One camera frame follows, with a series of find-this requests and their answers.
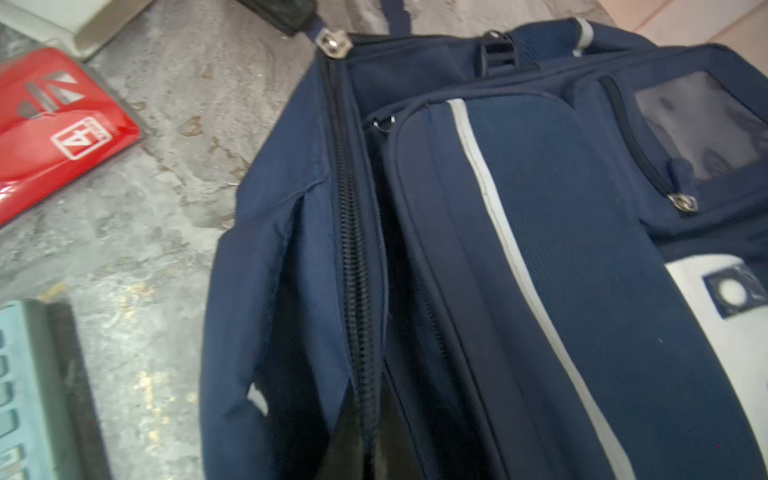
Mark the white hardcover book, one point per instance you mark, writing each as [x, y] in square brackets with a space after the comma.
[79, 27]

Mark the light blue calculator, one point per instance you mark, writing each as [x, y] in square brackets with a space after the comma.
[37, 437]

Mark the navy blue student backpack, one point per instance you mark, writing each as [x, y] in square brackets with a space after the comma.
[551, 243]

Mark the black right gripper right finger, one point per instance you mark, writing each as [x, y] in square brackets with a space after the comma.
[395, 455]

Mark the red booklet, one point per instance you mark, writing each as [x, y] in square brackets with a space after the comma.
[57, 124]

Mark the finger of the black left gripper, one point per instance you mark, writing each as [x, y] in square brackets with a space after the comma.
[288, 16]

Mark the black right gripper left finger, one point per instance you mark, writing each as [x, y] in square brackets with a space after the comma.
[344, 456]

